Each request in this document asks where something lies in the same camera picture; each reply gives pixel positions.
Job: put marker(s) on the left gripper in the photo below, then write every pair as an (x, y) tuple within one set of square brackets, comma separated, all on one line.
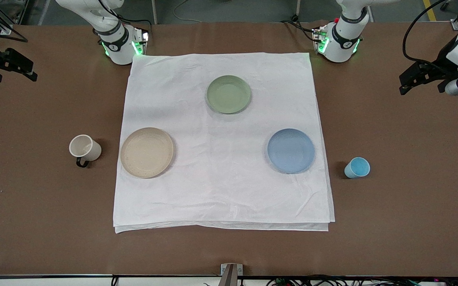
[(443, 60)]

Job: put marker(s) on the blue cup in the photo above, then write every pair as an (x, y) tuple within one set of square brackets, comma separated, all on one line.
[(358, 167)]

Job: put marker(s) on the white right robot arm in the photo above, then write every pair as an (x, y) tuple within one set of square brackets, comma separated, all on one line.
[(119, 51)]

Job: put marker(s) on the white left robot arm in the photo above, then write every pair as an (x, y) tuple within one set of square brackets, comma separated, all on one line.
[(338, 49)]

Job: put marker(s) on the blue plate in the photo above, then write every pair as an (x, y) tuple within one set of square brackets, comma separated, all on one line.
[(291, 151)]

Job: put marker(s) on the beige grey plate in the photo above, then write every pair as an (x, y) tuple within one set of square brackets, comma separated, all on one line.
[(146, 153)]

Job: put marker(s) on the green plate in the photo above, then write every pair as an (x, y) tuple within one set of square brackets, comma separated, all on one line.
[(228, 94)]

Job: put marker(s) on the white cloth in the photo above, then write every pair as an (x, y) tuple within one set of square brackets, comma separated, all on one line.
[(221, 178)]

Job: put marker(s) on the grey metal post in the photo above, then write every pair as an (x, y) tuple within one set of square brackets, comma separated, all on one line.
[(298, 7), (154, 12)]

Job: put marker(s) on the metal table edge bracket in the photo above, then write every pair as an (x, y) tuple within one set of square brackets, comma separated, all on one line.
[(231, 274)]

